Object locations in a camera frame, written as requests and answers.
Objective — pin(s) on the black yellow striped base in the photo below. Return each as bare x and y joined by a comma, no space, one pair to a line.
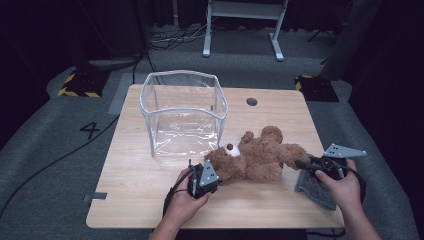
316,88
83,83

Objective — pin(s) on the person's right hand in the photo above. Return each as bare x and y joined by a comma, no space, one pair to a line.
341,190

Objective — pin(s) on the brown teddy bear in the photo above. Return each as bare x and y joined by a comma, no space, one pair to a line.
256,160

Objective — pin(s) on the black tripod legs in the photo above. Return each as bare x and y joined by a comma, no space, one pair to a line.
320,35

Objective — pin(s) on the clear plastic storage box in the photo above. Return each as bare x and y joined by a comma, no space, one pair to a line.
183,110

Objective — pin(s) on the person's left hand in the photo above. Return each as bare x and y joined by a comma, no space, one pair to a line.
185,203

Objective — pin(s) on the dark grey column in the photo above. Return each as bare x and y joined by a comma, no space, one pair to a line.
350,40

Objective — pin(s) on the white metal desk frame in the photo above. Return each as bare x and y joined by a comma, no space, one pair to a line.
245,10

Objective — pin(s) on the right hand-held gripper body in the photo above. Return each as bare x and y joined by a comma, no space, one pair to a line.
333,160

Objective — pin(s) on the grey towel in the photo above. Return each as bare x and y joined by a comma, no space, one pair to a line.
316,193

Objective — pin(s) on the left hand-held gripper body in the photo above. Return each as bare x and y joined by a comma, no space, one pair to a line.
205,180

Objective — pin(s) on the grey tape strip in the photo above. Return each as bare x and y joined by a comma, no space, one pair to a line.
96,196

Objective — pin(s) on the grey flat stand base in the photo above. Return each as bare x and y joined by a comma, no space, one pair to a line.
113,63

